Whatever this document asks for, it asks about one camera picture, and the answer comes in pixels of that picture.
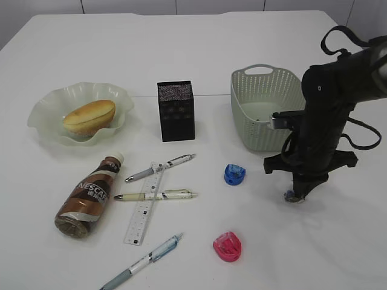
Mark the small paper ball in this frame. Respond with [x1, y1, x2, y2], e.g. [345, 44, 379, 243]
[284, 190, 305, 203]

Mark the translucent green wavy plate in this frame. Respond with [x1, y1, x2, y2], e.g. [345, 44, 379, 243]
[27, 82, 134, 146]

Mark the grey grip white pen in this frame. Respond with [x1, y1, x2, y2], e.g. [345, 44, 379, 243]
[125, 154, 196, 183]

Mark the beige grip white pen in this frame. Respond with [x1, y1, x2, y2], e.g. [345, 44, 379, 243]
[114, 188, 198, 201]

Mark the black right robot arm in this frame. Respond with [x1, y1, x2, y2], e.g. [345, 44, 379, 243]
[264, 37, 386, 202]

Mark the brown Nescafe coffee bottle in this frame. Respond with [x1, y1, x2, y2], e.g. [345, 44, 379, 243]
[54, 152, 124, 239]

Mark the black mesh pen holder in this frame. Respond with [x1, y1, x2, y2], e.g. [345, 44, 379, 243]
[157, 80, 195, 142]

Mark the clear plastic ruler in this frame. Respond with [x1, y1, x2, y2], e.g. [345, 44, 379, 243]
[123, 163, 164, 246]

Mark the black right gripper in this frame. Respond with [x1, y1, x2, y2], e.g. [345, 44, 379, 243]
[264, 132, 358, 201]

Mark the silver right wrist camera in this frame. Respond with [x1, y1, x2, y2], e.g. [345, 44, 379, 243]
[270, 110, 304, 131]

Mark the pink pencil sharpener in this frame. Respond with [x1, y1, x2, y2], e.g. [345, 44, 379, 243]
[212, 231, 242, 262]

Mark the blue pencil sharpener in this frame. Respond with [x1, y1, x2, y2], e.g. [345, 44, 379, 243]
[224, 164, 246, 185]

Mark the blue grey ballpoint pen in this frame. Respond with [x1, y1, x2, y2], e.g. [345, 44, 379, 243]
[101, 233, 183, 290]

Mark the pale green plastic basket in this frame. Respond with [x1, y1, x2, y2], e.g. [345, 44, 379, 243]
[230, 64, 305, 152]

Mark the sugared bread roll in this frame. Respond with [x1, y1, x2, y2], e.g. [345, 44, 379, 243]
[63, 100, 115, 137]

